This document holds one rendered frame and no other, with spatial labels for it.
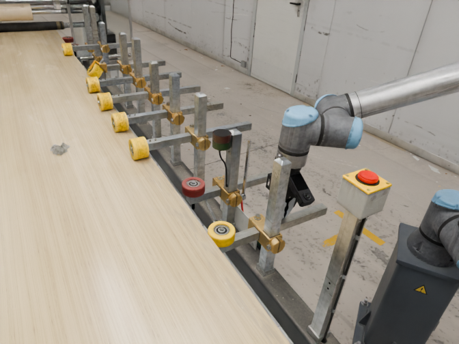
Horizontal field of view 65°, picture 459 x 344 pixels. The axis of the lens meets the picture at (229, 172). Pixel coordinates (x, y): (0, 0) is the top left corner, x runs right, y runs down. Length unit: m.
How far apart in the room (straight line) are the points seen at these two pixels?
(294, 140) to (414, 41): 2.87
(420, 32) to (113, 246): 3.27
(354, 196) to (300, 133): 0.30
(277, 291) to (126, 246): 0.49
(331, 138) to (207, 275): 0.49
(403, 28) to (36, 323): 3.57
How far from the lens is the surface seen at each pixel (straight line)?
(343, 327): 2.07
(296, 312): 1.16
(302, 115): 0.98
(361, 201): 0.76
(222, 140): 1.12
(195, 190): 1.21
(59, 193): 1.27
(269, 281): 1.21
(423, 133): 3.83
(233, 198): 1.25
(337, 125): 1.02
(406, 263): 1.61
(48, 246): 1.09
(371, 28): 4.02
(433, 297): 1.73
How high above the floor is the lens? 1.61
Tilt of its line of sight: 32 degrees down
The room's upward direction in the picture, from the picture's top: 4 degrees clockwise
